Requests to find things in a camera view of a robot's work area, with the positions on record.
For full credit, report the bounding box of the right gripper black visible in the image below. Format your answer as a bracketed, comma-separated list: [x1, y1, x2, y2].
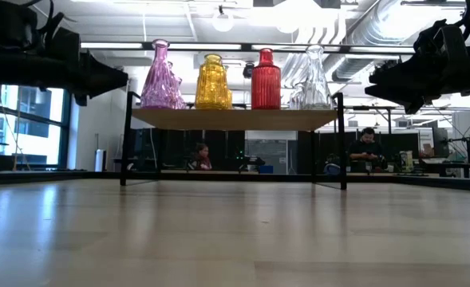
[364, 19, 470, 116]

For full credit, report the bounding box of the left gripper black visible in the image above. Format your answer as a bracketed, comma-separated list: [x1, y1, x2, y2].
[34, 26, 129, 108]

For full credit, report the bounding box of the pink round glass vase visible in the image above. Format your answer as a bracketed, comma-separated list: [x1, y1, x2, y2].
[140, 38, 188, 110]

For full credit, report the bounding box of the clear pleated glass vase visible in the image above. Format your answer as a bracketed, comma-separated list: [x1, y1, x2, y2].
[298, 44, 335, 111]

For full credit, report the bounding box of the yellow slim ribbed vase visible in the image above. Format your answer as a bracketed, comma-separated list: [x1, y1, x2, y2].
[194, 53, 230, 111]

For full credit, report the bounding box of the red ribbed cylinder bottle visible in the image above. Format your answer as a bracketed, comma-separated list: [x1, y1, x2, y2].
[251, 48, 282, 111]

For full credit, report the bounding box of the person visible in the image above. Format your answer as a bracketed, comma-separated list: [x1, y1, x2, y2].
[346, 126, 388, 173]
[188, 143, 214, 171]

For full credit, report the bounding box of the black computer monitor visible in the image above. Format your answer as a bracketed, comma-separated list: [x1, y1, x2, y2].
[432, 126, 451, 159]

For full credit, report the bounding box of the green and white container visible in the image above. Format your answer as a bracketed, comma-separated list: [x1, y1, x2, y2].
[399, 150, 414, 173]

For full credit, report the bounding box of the white cylinder canister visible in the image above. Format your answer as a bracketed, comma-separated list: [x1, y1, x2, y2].
[94, 148, 107, 173]

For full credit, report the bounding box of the white globe ceiling lamp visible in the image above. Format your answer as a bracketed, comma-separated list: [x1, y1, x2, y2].
[211, 6, 235, 33]

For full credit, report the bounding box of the black background robot device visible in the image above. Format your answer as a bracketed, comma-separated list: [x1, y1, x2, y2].
[236, 153, 267, 172]

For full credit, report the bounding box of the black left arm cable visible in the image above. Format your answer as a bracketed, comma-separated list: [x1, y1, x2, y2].
[18, 0, 78, 41]

